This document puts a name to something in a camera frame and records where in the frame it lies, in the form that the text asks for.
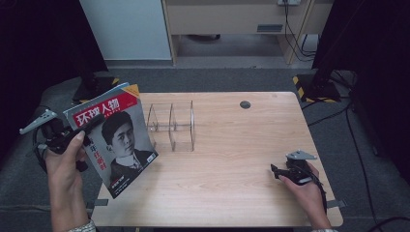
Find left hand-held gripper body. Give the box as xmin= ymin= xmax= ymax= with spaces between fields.
xmin=18 ymin=108 xmax=75 ymax=155

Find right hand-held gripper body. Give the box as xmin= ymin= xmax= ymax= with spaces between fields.
xmin=278 ymin=149 xmax=318 ymax=187

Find magazine with portrait cover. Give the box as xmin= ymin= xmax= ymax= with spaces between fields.
xmin=62 ymin=81 xmax=160 ymax=200

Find clear acrylic divided organizer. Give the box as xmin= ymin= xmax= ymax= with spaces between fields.
xmin=141 ymin=100 xmax=196 ymax=153

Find person's right hand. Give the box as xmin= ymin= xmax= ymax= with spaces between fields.
xmin=278 ymin=161 xmax=329 ymax=212

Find person's left hand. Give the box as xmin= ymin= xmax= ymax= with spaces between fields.
xmin=44 ymin=130 xmax=90 ymax=209

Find black yellow striped stand base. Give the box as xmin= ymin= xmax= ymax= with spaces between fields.
xmin=72 ymin=71 xmax=121 ymax=104
xmin=292 ymin=72 xmax=342 ymax=104

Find black curtain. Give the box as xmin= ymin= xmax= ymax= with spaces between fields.
xmin=311 ymin=0 xmax=410 ymax=177
xmin=0 ymin=0 xmax=108 ymax=163

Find white cabinet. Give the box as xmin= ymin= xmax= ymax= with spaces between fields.
xmin=78 ymin=0 xmax=173 ymax=62

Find grey vent panel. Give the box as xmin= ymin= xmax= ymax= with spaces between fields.
xmin=256 ymin=23 xmax=284 ymax=34

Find light wooden desk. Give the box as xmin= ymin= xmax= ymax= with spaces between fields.
xmin=161 ymin=0 xmax=336 ymax=66

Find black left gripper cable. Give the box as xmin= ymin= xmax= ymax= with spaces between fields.
xmin=26 ymin=126 xmax=49 ymax=174

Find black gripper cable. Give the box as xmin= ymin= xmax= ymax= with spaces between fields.
xmin=26 ymin=126 xmax=49 ymax=174
xmin=306 ymin=167 xmax=329 ymax=216

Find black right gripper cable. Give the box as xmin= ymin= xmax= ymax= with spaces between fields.
xmin=306 ymin=167 xmax=329 ymax=216

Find long black floor cable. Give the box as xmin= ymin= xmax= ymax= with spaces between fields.
xmin=345 ymin=105 xmax=410 ymax=232

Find black hanging power cables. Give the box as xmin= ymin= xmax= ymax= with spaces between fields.
xmin=282 ymin=3 xmax=320 ymax=63

